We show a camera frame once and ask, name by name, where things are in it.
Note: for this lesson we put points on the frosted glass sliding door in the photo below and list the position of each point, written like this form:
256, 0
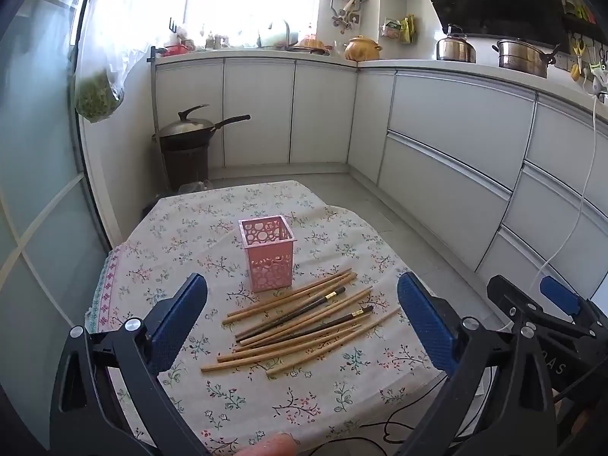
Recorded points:
42, 209

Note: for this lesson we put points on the hanging kitchen tools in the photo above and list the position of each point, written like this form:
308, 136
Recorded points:
580, 54

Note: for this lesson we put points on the hanging snack packets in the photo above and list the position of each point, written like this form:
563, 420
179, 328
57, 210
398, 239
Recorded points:
400, 29

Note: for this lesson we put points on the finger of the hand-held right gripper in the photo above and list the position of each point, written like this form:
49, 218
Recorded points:
560, 294
504, 294

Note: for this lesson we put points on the pink perforated utensil holder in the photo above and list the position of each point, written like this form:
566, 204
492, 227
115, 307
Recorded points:
267, 256

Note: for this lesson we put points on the steel cooking pot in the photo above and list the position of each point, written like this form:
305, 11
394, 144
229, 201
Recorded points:
521, 59

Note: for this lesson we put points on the black wok with lid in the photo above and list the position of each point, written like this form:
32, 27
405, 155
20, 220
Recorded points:
190, 133

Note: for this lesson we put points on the dark brown chopstick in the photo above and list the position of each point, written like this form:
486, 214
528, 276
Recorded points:
294, 314
332, 324

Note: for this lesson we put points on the brown clay pot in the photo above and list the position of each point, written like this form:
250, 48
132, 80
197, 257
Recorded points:
363, 48

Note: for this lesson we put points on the dark round bin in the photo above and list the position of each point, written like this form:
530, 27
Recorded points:
186, 168

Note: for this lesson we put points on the plastic bag of greens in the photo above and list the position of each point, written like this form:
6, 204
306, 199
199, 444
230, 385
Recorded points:
97, 97

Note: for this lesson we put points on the steel kettle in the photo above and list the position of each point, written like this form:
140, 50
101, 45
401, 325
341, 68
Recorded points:
456, 48

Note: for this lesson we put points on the white kitchen cabinets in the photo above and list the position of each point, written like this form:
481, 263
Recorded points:
451, 123

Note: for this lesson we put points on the red pot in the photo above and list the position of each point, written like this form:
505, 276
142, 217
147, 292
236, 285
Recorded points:
176, 49

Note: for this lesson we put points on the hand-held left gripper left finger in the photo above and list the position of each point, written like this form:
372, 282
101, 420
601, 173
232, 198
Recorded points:
180, 313

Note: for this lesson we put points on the pile of bamboo chopsticks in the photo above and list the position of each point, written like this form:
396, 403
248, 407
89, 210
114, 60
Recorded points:
294, 342

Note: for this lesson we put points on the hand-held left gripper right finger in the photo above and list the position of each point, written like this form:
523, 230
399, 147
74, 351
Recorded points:
427, 318

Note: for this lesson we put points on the floral tablecloth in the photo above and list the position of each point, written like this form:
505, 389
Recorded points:
266, 209

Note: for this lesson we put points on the person's left hand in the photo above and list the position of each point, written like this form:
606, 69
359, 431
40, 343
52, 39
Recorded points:
270, 445

